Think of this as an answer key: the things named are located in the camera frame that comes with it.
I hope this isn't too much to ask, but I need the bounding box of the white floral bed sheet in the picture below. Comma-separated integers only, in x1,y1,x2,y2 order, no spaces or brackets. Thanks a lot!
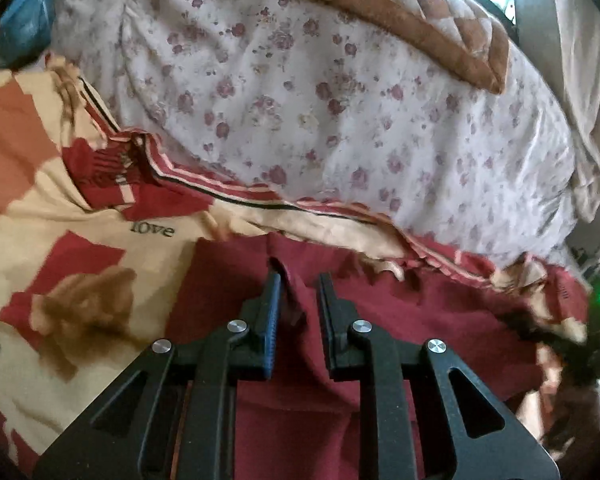
52,0,577,264

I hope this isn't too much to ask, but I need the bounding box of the dark red garment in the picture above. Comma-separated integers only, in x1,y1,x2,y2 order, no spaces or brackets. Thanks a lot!
166,234,559,479

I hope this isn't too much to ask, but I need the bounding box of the beige curtain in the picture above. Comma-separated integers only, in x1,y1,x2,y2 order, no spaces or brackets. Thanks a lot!
515,0,600,222

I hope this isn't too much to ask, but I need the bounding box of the blue plastic bag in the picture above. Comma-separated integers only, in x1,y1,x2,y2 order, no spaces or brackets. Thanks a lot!
0,0,55,70

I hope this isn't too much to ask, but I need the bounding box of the brown quilted pillow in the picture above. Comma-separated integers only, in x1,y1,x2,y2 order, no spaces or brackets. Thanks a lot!
321,0,509,94

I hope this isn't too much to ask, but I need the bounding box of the red cream patterned blanket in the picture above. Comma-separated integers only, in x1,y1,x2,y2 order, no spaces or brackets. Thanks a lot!
0,58,587,479

